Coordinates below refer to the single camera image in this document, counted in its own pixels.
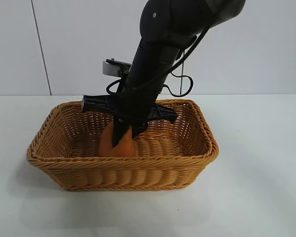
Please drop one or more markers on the brown woven wicker basket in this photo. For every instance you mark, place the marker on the brown woven wicker basket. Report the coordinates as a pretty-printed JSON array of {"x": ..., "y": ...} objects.
[{"x": 113, "y": 175}]

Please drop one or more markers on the bumpy orange fruit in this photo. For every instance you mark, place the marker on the bumpy orange fruit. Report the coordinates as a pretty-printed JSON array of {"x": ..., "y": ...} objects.
[{"x": 124, "y": 148}]

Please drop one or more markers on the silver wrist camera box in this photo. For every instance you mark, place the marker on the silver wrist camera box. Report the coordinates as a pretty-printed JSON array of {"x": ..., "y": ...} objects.
[{"x": 111, "y": 67}]

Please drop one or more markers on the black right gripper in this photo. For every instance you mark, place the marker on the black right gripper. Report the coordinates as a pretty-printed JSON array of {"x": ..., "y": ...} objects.
[{"x": 96, "y": 103}]

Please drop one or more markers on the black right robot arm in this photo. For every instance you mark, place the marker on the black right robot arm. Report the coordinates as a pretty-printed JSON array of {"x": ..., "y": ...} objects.
[{"x": 158, "y": 49}]

